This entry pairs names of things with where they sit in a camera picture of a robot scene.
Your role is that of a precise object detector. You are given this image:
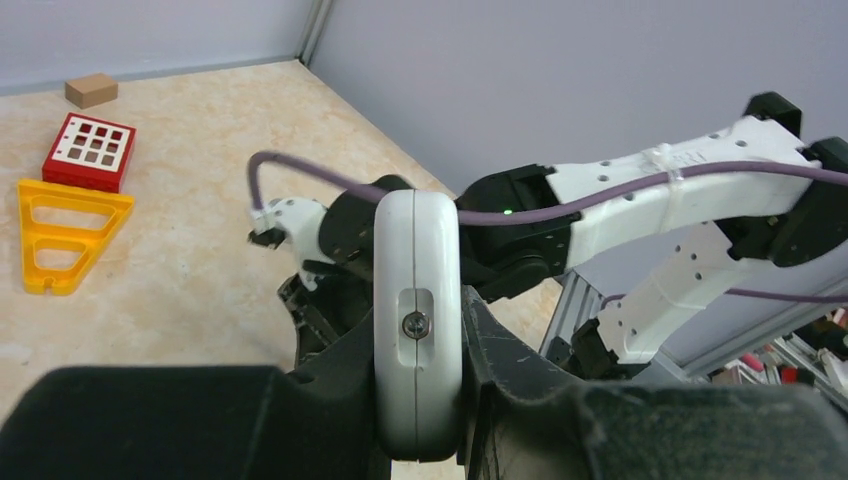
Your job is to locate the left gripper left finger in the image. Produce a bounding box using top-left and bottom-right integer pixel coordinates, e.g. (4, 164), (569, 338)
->
(1, 318), (390, 479)

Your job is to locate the small wooden block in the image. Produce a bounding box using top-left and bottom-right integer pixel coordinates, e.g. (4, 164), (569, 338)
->
(64, 73), (119, 109)

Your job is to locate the red toy block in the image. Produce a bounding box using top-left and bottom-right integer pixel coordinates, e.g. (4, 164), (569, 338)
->
(41, 112), (137, 193)

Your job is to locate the white remote control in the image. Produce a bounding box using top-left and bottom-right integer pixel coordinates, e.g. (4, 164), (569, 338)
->
(373, 190), (463, 462)

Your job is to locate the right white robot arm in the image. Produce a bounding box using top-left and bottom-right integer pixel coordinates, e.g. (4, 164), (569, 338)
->
(347, 92), (847, 388)

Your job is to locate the yellow triangle toy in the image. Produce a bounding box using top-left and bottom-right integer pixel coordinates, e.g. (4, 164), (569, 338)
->
(17, 179), (135, 295)

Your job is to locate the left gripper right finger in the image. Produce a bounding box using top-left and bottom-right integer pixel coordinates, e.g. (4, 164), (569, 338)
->
(457, 287), (847, 479)

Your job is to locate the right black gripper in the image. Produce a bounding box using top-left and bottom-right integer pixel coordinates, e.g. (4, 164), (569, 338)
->
(277, 267), (373, 368)

